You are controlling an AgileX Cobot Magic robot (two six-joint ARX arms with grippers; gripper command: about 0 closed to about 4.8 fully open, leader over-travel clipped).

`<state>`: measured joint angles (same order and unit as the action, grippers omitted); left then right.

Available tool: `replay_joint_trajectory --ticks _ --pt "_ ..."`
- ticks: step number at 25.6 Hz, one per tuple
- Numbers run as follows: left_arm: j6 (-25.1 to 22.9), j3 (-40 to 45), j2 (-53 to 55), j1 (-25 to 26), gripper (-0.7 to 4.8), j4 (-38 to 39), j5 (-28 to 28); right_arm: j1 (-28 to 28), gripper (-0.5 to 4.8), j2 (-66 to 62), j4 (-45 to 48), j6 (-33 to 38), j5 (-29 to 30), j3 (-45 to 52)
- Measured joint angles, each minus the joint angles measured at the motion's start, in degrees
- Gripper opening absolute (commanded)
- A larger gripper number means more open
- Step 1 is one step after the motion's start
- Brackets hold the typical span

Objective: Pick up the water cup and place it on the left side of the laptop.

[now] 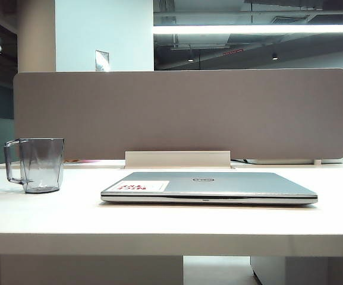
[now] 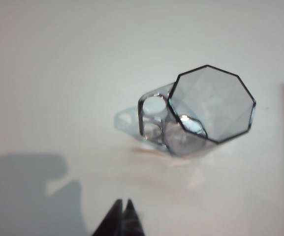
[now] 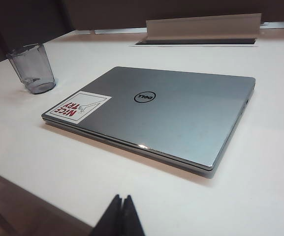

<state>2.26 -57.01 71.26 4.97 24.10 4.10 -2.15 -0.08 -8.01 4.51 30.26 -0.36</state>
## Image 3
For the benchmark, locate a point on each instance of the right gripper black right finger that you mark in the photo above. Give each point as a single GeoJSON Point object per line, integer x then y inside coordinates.
{"type": "Point", "coordinates": [132, 221]}

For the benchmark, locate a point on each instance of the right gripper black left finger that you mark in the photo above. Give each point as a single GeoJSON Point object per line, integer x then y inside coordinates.
{"type": "Point", "coordinates": [111, 221]}

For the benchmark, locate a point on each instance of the transparent grey glass water cup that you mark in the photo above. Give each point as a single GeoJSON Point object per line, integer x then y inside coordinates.
{"type": "Point", "coordinates": [33, 71]}

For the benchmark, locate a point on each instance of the silver Dell laptop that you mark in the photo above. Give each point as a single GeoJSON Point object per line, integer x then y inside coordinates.
{"type": "Point", "coordinates": [181, 118]}

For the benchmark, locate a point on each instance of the white red Nice Try sticker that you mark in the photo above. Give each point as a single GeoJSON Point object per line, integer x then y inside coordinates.
{"type": "Point", "coordinates": [75, 108]}

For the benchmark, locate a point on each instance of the beige fabric desk partition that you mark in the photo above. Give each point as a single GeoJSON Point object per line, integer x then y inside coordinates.
{"type": "Point", "coordinates": [107, 12]}

